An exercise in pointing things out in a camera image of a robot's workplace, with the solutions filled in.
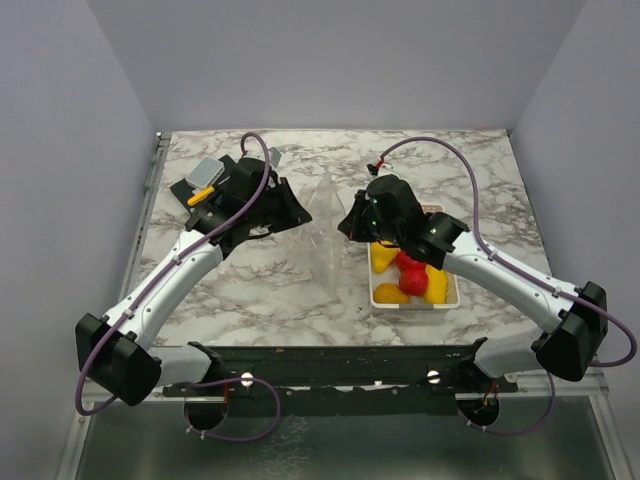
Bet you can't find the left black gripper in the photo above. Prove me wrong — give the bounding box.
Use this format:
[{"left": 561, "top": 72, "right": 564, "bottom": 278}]
[{"left": 248, "top": 177, "right": 313, "bottom": 233}]

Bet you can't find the clear zip top bag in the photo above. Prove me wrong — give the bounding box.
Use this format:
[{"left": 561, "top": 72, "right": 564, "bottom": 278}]
[{"left": 294, "top": 173, "right": 346, "bottom": 296}]

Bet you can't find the red strawberry toy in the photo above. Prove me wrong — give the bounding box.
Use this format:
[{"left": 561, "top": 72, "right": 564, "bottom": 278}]
[{"left": 398, "top": 267, "right": 429, "bottom": 296}]

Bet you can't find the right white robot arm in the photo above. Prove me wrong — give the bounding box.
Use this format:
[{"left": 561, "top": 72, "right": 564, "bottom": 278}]
[{"left": 338, "top": 175, "right": 607, "bottom": 391}]

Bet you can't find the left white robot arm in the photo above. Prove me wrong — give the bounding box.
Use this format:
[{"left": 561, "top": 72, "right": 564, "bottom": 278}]
[{"left": 75, "top": 155, "right": 312, "bottom": 406}]

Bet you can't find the white plastic basket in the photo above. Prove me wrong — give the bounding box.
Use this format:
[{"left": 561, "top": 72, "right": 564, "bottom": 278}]
[{"left": 367, "top": 202, "right": 461, "bottom": 311}]

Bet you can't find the red apple toy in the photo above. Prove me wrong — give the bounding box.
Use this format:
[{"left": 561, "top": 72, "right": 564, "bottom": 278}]
[{"left": 395, "top": 251, "right": 424, "bottom": 272}]

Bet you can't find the yellow orange mango toy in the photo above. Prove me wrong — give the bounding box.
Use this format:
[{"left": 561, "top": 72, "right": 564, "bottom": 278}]
[{"left": 373, "top": 283, "right": 411, "bottom": 304}]

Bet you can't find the grey plastic box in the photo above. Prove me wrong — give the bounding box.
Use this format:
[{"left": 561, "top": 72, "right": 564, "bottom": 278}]
[{"left": 185, "top": 157, "right": 225, "bottom": 190}]

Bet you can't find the yellow lemon toy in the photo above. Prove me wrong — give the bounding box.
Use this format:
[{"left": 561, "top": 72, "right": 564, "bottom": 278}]
[{"left": 424, "top": 265, "right": 448, "bottom": 305}]

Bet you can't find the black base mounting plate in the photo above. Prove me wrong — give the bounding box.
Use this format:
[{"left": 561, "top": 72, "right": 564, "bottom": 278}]
[{"left": 163, "top": 344, "right": 517, "bottom": 416}]

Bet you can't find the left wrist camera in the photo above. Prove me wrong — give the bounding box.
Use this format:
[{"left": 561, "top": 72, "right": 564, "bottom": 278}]
[{"left": 268, "top": 147, "right": 282, "bottom": 169}]

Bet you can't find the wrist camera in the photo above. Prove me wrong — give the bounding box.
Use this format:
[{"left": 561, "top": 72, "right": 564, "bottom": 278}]
[
  {"left": 268, "top": 147, "right": 282, "bottom": 169},
  {"left": 366, "top": 161, "right": 384, "bottom": 177}
]

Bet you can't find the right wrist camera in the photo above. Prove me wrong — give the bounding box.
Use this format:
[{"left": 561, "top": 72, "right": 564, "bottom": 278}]
[{"left": 366, "top": 161, "right": 384, "bottom": 177}]

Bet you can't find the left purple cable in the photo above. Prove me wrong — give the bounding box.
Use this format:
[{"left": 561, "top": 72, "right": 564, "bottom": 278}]
[{"left": 74, "top": 130, "right": 281, "bottom": 444}]

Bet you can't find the aluminium rail frame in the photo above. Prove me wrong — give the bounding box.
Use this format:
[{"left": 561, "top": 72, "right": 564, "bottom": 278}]
[{"left": 54, "top": 130, "right": 171, "bottom": 480}]

